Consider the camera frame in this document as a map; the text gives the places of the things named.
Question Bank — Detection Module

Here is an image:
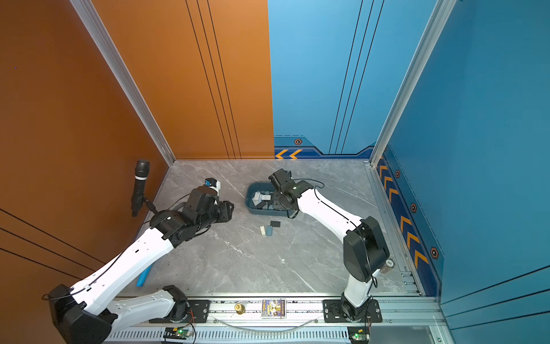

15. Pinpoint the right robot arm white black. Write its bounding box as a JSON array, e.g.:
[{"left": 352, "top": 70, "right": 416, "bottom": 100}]
[{"left": 275, "top": 181, "right": 390, "bottom": 322}]

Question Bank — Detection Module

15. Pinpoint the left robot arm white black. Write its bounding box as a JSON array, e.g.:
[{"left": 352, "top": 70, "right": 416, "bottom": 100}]
[{"left": 45, "top": 201, "right": 234, "bottom": 343}]

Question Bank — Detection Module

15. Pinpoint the teal plastic storage box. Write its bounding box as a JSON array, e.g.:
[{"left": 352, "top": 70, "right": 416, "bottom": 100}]
[{"left": 245, "top": 182, "right": 298, "bottom": 219}]

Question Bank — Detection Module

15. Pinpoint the black microphone on stand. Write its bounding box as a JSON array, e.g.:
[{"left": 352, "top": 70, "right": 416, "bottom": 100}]
[{"left": 131, "top": 160, "right": 158, "bottom": 217}]

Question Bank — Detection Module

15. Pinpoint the brown tape roll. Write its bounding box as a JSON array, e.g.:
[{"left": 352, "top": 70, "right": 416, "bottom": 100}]
[{"left": 380, "top": 258, "right": 395, "bottom": 274}]

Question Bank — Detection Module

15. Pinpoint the left green circuit board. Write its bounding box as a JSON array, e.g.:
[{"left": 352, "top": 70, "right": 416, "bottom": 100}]
[{"left": 163, "top": 327, "right": 195, "bottom": 343}]

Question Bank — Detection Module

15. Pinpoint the green circuit board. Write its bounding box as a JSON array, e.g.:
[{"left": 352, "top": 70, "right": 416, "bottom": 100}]
[
  {"left": 163, "top": 327, "right": 195, "bottom": 343},
  {"left": 347, "top": 327, "right": 370, "bottom": 344}
]

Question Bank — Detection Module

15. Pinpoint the right green circuit board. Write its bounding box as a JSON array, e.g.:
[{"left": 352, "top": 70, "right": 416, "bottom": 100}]
[{"left": 347, "top": 327, "right": 370, "bottom": 344}]

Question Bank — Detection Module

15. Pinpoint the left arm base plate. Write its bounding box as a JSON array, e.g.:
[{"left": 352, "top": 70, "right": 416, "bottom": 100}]
[{"left": 149, "top": 300, "right": 210, "bottom": 325}]

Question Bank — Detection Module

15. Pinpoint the brass knob on rail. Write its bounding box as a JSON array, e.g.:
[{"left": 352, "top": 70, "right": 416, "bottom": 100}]
[{"left": 234, "top": 303, "right": 246, "bottom": 315}]

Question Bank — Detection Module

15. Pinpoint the colourful card on rail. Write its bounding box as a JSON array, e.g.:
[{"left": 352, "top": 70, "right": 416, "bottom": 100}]
[{"left": 261, "top": 298, "right": 286, "bottom": 319}]

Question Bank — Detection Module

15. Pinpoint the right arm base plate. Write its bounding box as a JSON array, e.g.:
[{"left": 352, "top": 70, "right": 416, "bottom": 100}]
[{"left": 322, "top": 298, "right": 383, "bottom": 324}]

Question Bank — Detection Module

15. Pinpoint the aluminium front rail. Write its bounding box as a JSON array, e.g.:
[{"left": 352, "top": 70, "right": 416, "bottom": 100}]
[{"left": 85, "top": 296, "right": 448, "bottom": 328}]

